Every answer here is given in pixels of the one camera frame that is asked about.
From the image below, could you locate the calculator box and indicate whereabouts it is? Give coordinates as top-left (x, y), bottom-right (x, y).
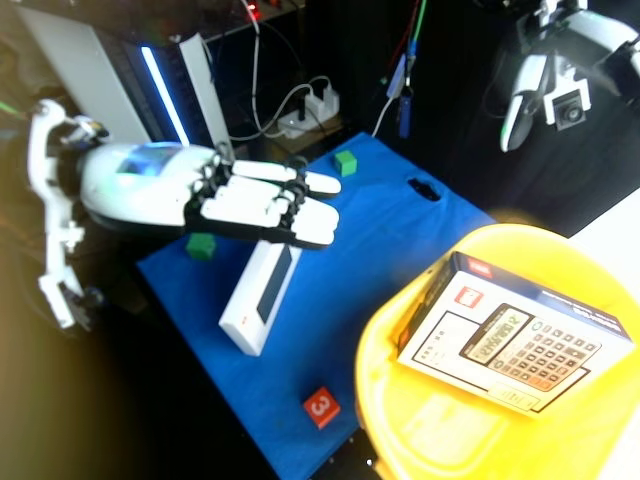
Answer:
top-left (389, 251), bottom-right (636, 419)

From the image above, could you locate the grey looping cable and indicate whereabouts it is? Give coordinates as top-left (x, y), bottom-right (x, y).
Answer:
top-left (227, 74), bottom-right (334, 141)

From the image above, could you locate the white power strip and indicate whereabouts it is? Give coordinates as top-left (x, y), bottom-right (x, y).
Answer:
top-left (277, 79), bottom-right (342, 140)

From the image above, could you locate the green cube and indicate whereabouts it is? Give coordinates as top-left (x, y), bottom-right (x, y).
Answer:
top-left (185, 232), bottom-right (217, 261)
top-left (333, 150), bottom-right (358, 177)

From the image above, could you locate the light blue connector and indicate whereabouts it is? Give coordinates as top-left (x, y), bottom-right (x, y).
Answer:
top-left (386, 52), bottom-right (408, 99)

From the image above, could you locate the long white box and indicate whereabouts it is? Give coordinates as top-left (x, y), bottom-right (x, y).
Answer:
top-left (218, 239), bottom-right (304, 357)

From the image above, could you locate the thin white cable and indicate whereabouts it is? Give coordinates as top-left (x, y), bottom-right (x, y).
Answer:
top-left (238, 0), bottom-right (262, 134)

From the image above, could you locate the dark blue plug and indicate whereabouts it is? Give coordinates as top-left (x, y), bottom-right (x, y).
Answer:
top-left (398, 87), bottom-right (416, 139)

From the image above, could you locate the yellow plastic bin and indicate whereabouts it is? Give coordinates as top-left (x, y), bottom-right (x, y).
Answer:
top-left (354, 223), bottom-right (640, 480)

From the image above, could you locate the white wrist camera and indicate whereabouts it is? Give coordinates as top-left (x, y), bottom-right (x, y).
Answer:
top-left (543, 78), bottom-right (592, 132)

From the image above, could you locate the computer tower with blue light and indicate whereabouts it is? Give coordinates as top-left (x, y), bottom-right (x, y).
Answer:
top-left (12, 0), bottom-right (235, 159)

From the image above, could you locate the green cable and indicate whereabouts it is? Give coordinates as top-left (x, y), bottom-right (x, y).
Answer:
top-left (405, 0), bottom-right (429, 49)

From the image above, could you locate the red cube with number three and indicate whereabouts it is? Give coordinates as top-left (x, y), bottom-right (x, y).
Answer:
top-left (302, 385), bottom-right (342, 430)

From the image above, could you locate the blue cloth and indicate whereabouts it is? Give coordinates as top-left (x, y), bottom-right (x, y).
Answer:
top-left (135, 130), bottom-right (499, 480)

